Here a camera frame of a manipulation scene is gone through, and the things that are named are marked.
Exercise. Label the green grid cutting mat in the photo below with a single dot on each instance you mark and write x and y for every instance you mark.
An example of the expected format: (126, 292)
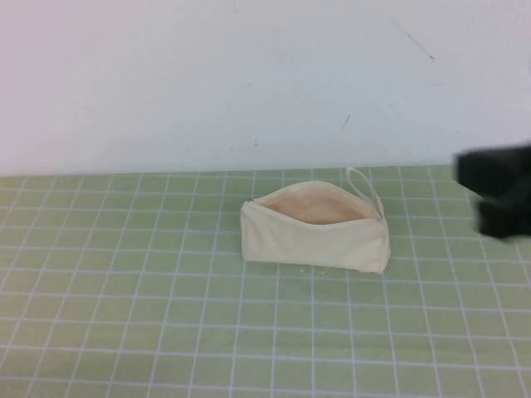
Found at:
(124, 290)

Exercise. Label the cream fabric pencil case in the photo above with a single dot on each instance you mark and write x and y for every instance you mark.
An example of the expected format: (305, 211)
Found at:
(315, 244)

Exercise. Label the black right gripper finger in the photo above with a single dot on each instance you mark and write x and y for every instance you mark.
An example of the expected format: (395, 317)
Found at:
(506, 219)
(493, 170)

